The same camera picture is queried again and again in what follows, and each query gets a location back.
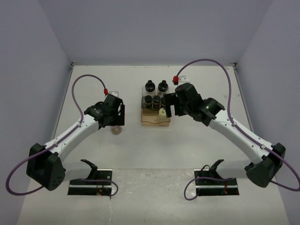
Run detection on pink lid spice jar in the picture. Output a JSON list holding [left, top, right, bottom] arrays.
[[111, 126, 122, 135]]

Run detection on small black pepper bottle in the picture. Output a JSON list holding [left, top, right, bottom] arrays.
[[153, 95, 161, 111]]

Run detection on large brown spice jar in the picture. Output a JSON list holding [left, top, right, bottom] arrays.
[[157, 80, 169, 96]]

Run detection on yellow lid spice jar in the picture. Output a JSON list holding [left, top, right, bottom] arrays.
[[158, 108, 167, 118]]

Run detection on small black spice bottle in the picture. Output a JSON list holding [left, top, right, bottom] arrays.
[[144, 95, 152, 109]]

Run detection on large black lid jar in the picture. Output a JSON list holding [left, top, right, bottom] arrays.
[[145, 80, 156, 97]]

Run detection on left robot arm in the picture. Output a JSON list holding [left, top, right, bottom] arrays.
[[26, 98, 125, 191]]

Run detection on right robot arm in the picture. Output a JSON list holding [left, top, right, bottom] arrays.
[[164, 83, 285, 188]]

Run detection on grey middle tier tray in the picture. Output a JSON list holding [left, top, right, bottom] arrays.
[[141, 96, 165, 111]]

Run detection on clear top tier tray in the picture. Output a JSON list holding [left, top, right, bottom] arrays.
[[142, 85, 170, 98]]

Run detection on orange bottom tier tray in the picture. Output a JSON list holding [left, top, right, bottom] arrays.
[[141, 109, 171, 127]]

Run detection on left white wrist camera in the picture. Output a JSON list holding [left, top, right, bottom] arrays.
[[104, 93, 123, 109]]

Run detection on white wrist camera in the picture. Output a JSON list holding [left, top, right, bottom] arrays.
[[104, 93, 123, 109], [172, 75, 191, 86]]

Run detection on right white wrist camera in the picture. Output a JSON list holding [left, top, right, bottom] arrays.
[[172, 75, 191, 86]]

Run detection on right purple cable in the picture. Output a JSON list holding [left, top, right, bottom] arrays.
[[172, 59, 300, 200]]

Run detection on purple cable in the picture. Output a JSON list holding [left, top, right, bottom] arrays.
[[172, 59, 300, 200], [5, 74, 120, 196]]

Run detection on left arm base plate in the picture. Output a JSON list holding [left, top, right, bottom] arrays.
[[66, 159, 115, 197]]

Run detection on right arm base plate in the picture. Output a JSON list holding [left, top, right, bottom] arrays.
[[194, 159, 240, 196]]

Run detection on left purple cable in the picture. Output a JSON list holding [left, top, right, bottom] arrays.
[[5, 74, 120, 196]]

